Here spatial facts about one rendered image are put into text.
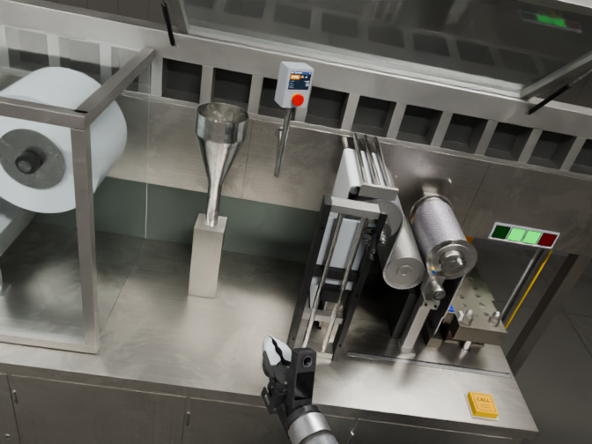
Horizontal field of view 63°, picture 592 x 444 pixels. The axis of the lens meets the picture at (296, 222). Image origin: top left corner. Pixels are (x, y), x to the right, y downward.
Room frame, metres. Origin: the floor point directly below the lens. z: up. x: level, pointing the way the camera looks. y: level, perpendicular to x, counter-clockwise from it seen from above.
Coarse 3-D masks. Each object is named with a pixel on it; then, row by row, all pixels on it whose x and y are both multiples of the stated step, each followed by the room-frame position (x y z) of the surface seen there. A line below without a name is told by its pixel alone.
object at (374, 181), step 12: (360, 156) 1.33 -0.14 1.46; (372, 156) 1.34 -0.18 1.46; (360, 168) 1.25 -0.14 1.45; (372, 168) 1.27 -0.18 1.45; (384, 168) 1.28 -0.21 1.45; (360, 180) 1.21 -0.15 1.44; (372, 180) 1.23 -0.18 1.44; (384, 180) 1.24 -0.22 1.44; (360, 192) 1.15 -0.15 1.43; (372, 192) 1.15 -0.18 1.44; (384, 192) 1.15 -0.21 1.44; (396, 192) 1.16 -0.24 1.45
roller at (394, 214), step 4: (380, 200) 1.19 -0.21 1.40; (388, 204) 1.19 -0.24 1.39; (392, 204) 1.19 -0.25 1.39; (388, 208) 1.19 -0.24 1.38; (392, 208) 1.19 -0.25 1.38; (396, 208) 1.19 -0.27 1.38; (388, 212) 1.19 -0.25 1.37; (392, 212) 1.19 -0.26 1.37; (396, 212) 1.19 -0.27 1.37; (400, 212) 1.20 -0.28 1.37; (356, 216) 1.18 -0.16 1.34; (388, 216) 1.19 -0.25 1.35; (392, 216) 1.19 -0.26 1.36; (396, 216) 1.20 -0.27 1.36; (400, 216) 1.20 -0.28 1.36; (392, 220) 1.19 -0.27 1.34; (396, 220) 1.20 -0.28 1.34; (400, 220) 1.20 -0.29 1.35; (392, 224) 1.19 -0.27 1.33; (396, 224) 1.20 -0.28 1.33; (400, 224) 1.20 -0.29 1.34; (392, 228) 1.20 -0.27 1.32; (396, 228) 1.20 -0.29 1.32; (392, 232) 1.20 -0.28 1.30
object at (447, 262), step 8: (440, 256) 1.20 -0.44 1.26; (448, 256) 1.18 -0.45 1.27; (456, 256) 1.18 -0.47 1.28; (464, 256) 1.20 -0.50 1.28; (440, 264) 1.18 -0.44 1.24; (448, 264) 1.19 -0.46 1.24; (456, 264) 1.18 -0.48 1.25; (464, 264) 1.19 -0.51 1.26; (448, 272) 1.18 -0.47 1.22; (456, 272) 1.19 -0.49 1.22
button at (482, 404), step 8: (472, 392) 1.02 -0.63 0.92; (472, 400) 0.99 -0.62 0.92; (480, 400) 1.00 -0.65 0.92; (488, 400) 1.01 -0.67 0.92; (472, 408) 0.98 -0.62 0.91; (480, 408) 0.97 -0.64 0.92; (488, 408) 0.98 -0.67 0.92; (496, 408) 0.98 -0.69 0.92; (480, 416) 0.96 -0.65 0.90; (488, 416) 0.96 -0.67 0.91; (496, 416) 0.96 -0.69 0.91
